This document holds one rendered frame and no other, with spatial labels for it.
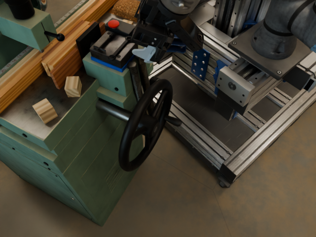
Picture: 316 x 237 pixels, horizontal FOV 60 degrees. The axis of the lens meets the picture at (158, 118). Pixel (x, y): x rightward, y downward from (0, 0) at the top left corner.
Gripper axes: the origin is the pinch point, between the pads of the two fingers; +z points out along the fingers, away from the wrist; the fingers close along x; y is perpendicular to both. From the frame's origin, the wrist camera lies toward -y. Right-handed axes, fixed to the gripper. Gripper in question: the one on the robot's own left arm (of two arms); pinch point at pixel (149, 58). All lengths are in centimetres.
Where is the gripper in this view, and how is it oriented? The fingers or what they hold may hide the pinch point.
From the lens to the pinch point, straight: 70.4
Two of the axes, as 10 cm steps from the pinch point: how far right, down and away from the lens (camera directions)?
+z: -3.7, 3.3, 8.7
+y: -9.3, -2.1, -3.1
